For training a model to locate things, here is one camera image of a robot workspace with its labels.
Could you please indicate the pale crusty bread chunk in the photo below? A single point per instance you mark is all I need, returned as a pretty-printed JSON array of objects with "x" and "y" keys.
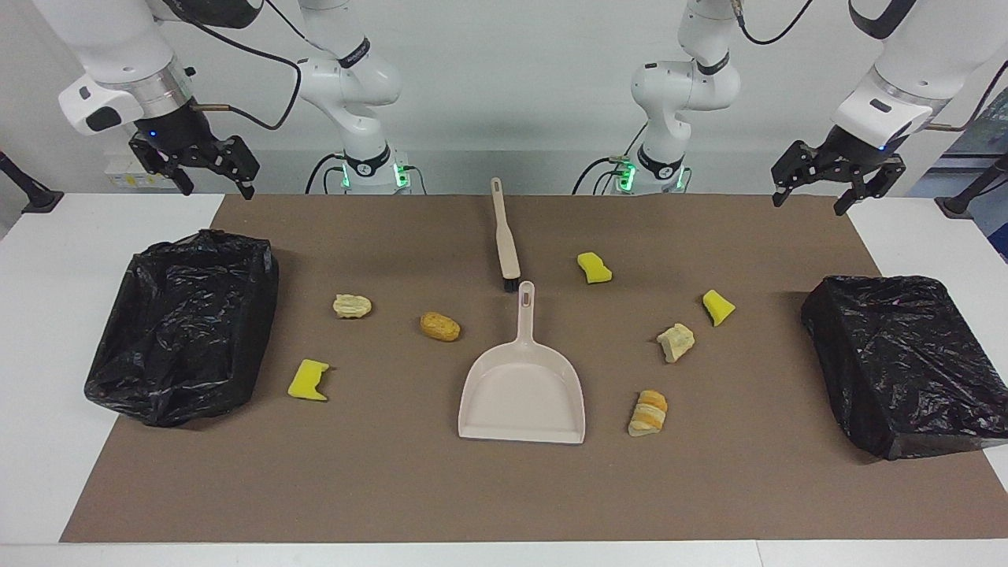
[{"x": 676, "y": 342}]

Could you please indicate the yellow wedge sponge piece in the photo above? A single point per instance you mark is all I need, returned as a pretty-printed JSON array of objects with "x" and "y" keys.
[{"x": 718, "y": 307}]

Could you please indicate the pale bread piece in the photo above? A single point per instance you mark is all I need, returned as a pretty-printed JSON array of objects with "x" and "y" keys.
[{"x": 352, "y": 306}]

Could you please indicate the black stand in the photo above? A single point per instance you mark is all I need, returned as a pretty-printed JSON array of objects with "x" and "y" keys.
[
  {"x": 972, "y": 193},
  {"x": 27, "y": 193}
]

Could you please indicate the brown table mat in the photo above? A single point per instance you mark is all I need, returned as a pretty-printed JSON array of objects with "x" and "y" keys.
[{"x": 394, "y": 472}]

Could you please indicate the beige plastic dustpan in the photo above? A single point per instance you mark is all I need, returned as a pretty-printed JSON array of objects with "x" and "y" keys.
[{"x": 524, "y": 394}]

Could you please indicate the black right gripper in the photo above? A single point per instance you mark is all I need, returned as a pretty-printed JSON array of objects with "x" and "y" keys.
[{"x": 169, "y": 134}]

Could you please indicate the yellow curved sponge piece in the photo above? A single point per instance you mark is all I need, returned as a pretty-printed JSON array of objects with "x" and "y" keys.
[{"x": 594, "y": 269}]

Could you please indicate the boxy bin with black bag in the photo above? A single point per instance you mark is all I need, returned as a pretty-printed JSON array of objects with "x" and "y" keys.
[{"x": 906, "y": 362}]

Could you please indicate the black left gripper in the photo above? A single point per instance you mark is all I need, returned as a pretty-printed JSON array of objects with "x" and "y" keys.
[{"x": 854, "y": 150}]

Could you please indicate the yellow notched sponge piece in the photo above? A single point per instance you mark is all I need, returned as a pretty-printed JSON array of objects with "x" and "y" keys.
[{"x": 305, "y": 382}]

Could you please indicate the white wall box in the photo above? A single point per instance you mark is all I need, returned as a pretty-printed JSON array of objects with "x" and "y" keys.
[{"x": 122, "y": 175}]

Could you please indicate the open bin with crumpled black bag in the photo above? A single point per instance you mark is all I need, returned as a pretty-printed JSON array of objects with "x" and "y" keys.
[{"x": 181, "y": 331}]

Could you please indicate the beige hand brush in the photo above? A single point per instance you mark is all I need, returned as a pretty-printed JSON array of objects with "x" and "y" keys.
[{"x": 505, "y": 252}]

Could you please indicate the brown oval bun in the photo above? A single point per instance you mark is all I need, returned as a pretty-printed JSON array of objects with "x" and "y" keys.
[{"x": 439, "y": 327}]

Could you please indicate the striped croissant piece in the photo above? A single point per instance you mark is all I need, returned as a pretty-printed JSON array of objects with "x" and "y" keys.
[{"x": 648, "y": 413}]

